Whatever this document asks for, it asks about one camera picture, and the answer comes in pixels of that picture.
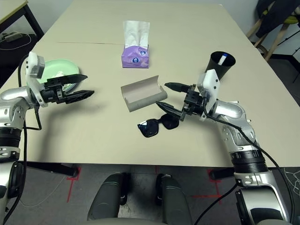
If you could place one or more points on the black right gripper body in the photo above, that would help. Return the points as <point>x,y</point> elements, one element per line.
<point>193,103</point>

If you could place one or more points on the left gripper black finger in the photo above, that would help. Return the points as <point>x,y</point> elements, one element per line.
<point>78,95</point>
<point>73,79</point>

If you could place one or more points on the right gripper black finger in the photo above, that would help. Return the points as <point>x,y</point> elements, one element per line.
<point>170,109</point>
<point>177,86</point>

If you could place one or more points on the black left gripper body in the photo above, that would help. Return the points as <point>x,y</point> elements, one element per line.
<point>54,92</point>

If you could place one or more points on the white tissue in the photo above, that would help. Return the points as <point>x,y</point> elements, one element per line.
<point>59,74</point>

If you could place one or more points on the green plate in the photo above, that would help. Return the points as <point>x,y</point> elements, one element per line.
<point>58,65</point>

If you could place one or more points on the black sunglasses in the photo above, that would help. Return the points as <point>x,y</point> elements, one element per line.
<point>150,127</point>

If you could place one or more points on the grey glasses case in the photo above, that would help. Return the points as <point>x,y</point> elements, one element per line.
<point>143,98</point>

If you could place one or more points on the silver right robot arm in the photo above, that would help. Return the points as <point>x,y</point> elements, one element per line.
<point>229,110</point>

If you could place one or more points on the black cup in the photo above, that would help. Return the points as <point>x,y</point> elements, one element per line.
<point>226,70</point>

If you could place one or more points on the purple tissue pack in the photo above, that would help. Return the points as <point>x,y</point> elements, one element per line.
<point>136,56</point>

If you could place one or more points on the white power strip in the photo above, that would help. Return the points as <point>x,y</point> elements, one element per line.
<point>12,36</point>

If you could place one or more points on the black table foot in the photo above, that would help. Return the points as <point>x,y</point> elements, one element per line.
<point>220,174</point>
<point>54,169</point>

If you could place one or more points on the dark grey robot right leg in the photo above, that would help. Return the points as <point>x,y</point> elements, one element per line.
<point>174,201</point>

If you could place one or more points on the dark grey robot leg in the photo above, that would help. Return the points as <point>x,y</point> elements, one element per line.
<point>174,201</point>
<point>106,199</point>

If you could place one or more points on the black-framed beige side table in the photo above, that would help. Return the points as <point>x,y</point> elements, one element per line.
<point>11,9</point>

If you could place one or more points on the wooden chair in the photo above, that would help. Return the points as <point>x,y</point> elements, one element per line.
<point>277,42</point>

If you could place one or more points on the dark grey robot left leg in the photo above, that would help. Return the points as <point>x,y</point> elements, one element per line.
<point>106,199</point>

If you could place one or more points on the black jacket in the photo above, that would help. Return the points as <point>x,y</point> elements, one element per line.
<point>272,16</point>

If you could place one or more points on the grey robot torso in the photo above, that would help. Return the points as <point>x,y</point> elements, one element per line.
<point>122,222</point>

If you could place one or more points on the yellow-green garment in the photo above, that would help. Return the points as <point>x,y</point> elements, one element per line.
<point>290,20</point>

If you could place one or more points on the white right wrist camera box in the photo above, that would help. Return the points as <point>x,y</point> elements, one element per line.
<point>211,82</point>

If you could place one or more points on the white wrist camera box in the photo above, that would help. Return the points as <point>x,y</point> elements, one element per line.
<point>211,82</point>
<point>35,63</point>

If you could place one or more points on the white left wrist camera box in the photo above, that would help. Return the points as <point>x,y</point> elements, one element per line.
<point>35,63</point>

